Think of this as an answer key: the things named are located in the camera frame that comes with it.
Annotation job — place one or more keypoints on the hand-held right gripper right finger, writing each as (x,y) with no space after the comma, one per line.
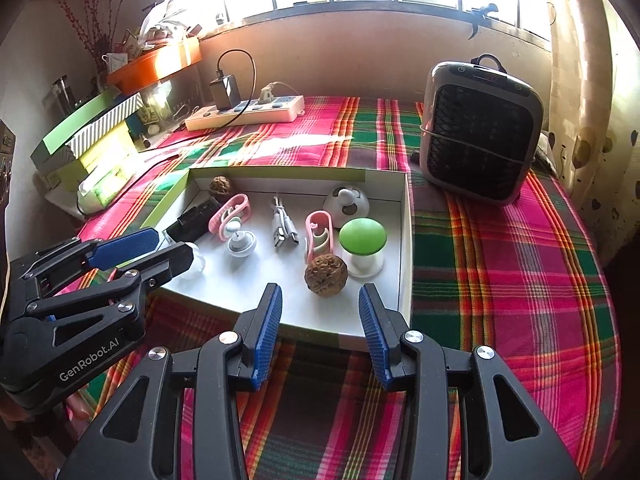
(372,335)

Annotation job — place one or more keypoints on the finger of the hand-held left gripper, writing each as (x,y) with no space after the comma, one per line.
(125,247)
(165,262)

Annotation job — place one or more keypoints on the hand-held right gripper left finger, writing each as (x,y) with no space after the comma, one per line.
(265,335)

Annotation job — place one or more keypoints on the small round beige gadget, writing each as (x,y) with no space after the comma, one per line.
(192,267)

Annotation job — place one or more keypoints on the black electric device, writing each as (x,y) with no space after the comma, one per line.
(192,222)

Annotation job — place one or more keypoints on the green and white cardboard box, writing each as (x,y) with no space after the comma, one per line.
(280,280)

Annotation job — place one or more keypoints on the brown walnut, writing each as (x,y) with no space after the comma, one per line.
(325,275)
(220,189)

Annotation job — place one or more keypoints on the small white knob massager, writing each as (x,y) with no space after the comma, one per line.
(241,245)

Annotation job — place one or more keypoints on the pink ear hook clip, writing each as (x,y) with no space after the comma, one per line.
(319,250)
(242,203)

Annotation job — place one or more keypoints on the green mushroom massager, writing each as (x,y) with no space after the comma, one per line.
(362,235)

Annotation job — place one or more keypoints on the grey round panda gadget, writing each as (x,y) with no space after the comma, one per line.
(350,205)

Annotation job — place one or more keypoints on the tissue pack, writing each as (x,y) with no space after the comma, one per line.
(105,185)

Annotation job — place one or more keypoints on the white side table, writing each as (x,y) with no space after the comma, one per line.
(62,205)

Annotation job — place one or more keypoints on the small green patterned box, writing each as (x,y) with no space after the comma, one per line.
(150,119)

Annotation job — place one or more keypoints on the plaid blanket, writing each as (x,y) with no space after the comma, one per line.
(500,285)

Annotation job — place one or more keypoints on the dark tumbler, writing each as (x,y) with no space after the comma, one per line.
(62,94)

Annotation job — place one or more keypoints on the black charger adapter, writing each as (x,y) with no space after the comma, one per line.
(223,92)

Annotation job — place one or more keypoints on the orange storage box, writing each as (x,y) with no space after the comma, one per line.
(150,65)

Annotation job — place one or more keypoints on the white mug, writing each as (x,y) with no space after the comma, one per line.
(114,62)

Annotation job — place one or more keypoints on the white power strip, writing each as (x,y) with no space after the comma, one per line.
(280,110)

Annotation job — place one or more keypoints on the white plug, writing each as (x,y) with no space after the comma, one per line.
(266,96)

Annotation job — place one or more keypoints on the red flower branches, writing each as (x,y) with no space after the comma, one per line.
(82,30)

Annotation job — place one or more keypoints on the grey portable heater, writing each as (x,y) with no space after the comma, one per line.
(475,135)

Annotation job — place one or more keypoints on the white plastic bag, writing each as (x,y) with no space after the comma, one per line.
(160,20)

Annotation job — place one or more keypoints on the grey pillow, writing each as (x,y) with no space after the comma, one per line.
(545,156)

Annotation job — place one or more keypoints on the heart print curtain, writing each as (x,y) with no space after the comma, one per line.
(585,110)

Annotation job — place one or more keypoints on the black window hook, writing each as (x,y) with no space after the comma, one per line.
(482,15)

